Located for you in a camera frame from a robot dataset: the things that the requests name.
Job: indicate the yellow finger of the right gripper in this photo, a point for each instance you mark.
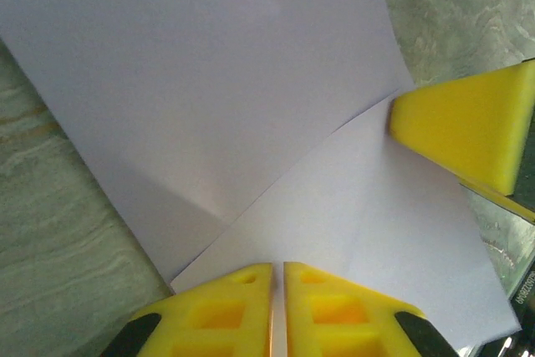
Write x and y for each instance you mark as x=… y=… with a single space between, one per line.
x=505 y=202
x=468 y=123

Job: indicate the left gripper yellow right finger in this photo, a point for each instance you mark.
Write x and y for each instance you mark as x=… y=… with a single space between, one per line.
x=334 y=315

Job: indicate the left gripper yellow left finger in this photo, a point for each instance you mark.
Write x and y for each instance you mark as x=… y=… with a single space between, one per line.
x=221 y=315

